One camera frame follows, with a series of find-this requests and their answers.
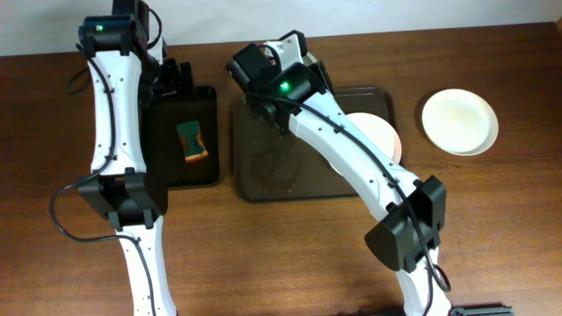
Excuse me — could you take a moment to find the black rectangular water tray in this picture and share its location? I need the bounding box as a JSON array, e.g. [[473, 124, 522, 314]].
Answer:
[[140, 86, 220, 190]]

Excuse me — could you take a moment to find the cream white plate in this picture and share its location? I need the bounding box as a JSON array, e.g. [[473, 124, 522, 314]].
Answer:
[[421, 89, 499, 156]]

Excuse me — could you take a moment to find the pinkish white plate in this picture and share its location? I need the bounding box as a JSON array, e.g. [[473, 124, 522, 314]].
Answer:
[[346, 112, 402, 163]]

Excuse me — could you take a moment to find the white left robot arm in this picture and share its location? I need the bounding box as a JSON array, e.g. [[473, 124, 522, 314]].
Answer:
[[78, 13, 177, 315]]

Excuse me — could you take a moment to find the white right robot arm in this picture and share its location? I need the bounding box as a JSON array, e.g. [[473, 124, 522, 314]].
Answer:
[[228, 30, 452, 315]]

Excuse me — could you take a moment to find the dark brown serving tray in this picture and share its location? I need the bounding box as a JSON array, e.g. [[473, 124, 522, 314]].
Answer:
[[231, 85, 399, 203]]

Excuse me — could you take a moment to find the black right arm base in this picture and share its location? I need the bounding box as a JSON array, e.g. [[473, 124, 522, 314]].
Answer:
[[449, 305, 515, 316]]

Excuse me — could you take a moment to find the pale green plate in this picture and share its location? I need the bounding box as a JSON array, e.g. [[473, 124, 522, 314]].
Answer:
[[303, 53, 318, 66]]

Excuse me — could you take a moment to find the green and orange sponge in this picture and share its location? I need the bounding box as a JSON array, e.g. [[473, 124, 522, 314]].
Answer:
[[176, 120, 208, 163]]

